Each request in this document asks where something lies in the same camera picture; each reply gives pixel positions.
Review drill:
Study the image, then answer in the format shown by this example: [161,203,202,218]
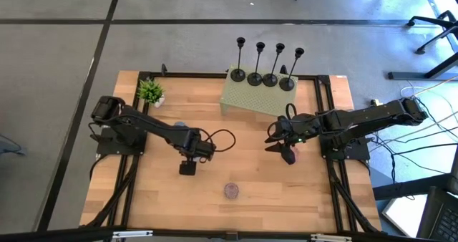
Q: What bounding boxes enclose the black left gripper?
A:
[174,127,218,177]

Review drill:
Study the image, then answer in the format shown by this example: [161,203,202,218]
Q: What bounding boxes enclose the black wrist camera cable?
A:
[200,128,237,153]
[266,102,298,142]

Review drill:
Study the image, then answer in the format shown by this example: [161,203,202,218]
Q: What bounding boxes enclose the black candlestick holder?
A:
[278,47,306,92]
[230,37,247,83]
[247,42,266,87]
[263,42,286,88]

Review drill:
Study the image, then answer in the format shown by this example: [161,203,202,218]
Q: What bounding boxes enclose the black laptop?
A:
[416,186,458,242]

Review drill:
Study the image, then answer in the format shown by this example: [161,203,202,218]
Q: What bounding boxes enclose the beige floor cable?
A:
[402,75,458,102]

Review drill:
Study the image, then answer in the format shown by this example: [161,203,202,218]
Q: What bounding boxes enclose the grey blue floor object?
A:
[0,134,28,156]

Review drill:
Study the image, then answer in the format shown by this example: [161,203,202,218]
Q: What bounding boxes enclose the purple glass candle holder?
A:
[223,183,240,200]

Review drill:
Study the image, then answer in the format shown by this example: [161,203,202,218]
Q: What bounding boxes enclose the black left wrist camera cable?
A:
[200,128,237,153]

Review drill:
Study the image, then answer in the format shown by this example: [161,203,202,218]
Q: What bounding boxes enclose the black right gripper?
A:
[264,115,323,166]

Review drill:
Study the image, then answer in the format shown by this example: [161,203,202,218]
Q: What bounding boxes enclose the white flat panel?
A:
[381,195,429,238]

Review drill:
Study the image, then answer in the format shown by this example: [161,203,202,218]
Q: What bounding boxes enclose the black floor cable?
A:
[389,141,458,185]

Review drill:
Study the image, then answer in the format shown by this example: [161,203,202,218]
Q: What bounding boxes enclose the black desk foot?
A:
[388,52,458,81]

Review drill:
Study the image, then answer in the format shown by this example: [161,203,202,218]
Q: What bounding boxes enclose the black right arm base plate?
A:
[319,131,371,161]

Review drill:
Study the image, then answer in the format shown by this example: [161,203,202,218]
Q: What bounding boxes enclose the black office chair base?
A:
[406,9,458,55]

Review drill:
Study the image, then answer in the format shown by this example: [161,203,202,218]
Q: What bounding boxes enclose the green perforated metal shelf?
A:
[220,63,299,129]

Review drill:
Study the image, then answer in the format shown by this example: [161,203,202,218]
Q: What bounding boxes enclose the black desk beam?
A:
[371,152,458,201]

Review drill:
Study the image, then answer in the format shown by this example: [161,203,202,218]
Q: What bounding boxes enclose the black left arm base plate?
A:
[95,127,147,156]

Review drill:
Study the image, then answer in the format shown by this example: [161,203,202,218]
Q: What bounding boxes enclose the small green potted plant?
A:
[137,79,166,109]

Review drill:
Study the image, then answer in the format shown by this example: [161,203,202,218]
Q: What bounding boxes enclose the black camera rig bar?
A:
[0,226,458,242]

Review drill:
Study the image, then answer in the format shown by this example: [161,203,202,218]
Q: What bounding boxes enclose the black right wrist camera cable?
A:
[266,102,298,142]

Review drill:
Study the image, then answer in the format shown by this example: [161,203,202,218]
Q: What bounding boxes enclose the black aluminium table frame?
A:
[80,64,384,236]

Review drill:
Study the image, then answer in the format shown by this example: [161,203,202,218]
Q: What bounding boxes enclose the silver rig bracket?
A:
[310,233,354,242]
[112,229,154,239]

